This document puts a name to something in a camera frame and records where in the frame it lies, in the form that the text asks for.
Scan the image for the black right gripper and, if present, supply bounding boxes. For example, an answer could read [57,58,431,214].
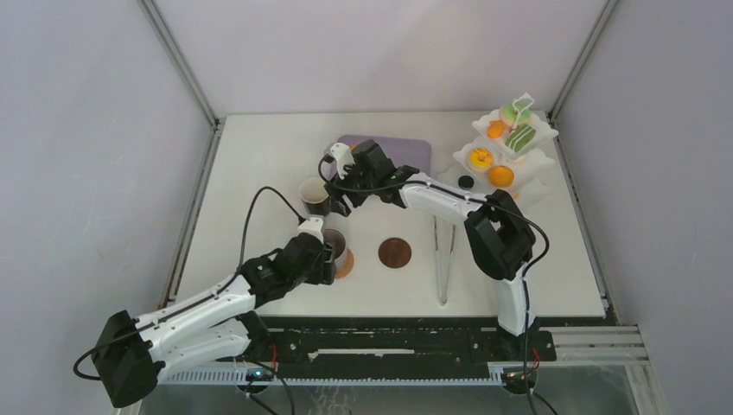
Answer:
[325,156,379,217]

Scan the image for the woven rattan coaster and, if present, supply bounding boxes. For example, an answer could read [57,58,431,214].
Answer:
[335,249,354,279]

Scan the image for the purple mug black handle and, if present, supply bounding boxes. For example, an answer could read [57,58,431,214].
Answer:
[323,229,347,272]

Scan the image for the black mug white inside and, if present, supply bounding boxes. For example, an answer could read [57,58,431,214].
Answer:
[299,177,330,216]

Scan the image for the dark wooden round coaster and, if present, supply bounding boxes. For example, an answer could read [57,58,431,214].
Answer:
[378,238,412,269]

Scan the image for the black sandwich cookie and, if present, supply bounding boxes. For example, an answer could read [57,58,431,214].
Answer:
[457,176,475,190]

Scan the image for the yellow frosted donut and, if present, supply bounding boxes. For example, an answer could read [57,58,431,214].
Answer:
[467,148,494,174]

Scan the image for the steel white serving tongs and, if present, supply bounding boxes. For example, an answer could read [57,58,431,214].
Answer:
[432,216,457,306]

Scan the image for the orange egg tart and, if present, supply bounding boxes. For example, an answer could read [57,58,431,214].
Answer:
[488,165,515,188]

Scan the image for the orange bear cookie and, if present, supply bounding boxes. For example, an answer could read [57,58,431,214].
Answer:
[487,119,507,139]

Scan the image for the white three tier stand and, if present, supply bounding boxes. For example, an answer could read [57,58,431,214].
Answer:
[437,93,558,208]

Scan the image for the green striped cake slice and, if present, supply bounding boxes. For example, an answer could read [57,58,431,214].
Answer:
[505,124,537,153]

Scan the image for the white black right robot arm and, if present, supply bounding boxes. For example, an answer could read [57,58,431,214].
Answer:
[322,139,537,360]

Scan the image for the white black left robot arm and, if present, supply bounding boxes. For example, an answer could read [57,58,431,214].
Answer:
[90,233,336,408]

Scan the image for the lavender serving tray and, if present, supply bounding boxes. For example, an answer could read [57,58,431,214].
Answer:
[337,135,432,174]

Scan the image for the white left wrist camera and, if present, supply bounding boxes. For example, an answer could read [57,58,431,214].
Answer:
[297,216,324,243]

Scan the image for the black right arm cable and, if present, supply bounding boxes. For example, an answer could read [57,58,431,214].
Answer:
[317,154,551,367]

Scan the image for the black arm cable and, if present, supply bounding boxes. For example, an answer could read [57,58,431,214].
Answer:
[317,154,551,367]
[237,186,308,273]

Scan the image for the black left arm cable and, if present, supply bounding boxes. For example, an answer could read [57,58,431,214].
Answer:
[237,186,308,273]

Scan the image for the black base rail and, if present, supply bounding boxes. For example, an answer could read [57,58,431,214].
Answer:
[235,316,558,382]

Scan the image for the aluminium frame post left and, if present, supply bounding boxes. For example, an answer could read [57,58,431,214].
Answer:
[137,0,220,131]

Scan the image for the aluminium frame post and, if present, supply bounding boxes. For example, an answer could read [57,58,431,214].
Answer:
[137,0,220,131]
[546,0,622,118]

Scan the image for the aluminium frame post right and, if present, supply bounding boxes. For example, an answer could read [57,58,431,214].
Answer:
[546,0,622,118]

